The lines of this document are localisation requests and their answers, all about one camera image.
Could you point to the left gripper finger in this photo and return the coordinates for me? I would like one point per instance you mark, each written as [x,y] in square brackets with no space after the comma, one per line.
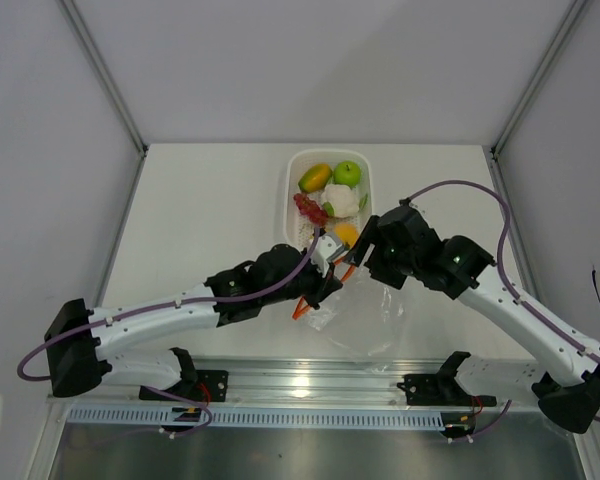
[327,286]
[338,249]

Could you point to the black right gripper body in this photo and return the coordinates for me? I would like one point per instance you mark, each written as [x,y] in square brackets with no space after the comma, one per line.
[390,268]

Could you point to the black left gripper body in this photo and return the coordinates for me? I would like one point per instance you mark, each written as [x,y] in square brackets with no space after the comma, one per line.
[306,286]

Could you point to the white cauliflower with leaves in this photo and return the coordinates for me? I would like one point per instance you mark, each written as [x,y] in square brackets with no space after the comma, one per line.
[340,201]

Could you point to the clear orange zip bag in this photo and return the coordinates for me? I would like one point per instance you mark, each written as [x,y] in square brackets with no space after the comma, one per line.
[364,321]

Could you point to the red grape bunch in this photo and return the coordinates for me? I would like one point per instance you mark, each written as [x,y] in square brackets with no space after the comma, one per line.
[311,210]

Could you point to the yellow green mango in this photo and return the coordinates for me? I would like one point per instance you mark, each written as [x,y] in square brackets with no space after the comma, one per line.
[315,178]

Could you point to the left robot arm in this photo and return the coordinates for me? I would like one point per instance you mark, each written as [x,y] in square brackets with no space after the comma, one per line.
[87,348]

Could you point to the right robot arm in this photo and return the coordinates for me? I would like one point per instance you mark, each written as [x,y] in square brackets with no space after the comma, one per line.
[564,378]

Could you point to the orange peach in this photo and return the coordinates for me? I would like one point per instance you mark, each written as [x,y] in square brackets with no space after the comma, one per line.
[347,234]

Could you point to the white perforated plastic basket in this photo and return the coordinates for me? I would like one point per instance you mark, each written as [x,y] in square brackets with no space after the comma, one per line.
[296,228]

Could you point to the green apple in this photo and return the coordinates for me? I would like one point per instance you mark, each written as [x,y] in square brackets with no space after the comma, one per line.
[347,173]

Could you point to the aluminium mounting rail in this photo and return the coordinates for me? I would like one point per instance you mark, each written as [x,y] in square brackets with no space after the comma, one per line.
[332,381]

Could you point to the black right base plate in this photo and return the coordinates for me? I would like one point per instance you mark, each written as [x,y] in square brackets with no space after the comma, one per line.
[436,390]

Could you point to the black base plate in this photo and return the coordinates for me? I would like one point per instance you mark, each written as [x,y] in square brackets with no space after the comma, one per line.
[211,386]
[436,390]

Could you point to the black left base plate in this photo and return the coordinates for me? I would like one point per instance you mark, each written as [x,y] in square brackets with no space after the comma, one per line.
[211,386]

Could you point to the white slotted cable duct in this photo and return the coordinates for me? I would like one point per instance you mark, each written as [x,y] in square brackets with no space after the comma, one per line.
[222,416]

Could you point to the left aluminium frame post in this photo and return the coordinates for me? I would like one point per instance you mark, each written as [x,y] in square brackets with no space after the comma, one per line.
[91,51]

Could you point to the aluminium frame post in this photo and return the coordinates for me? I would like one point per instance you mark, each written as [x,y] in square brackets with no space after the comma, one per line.
[91,51]
[548,60]

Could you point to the right aluminium frame post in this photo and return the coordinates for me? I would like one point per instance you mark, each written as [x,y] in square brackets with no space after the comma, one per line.
[548,60]

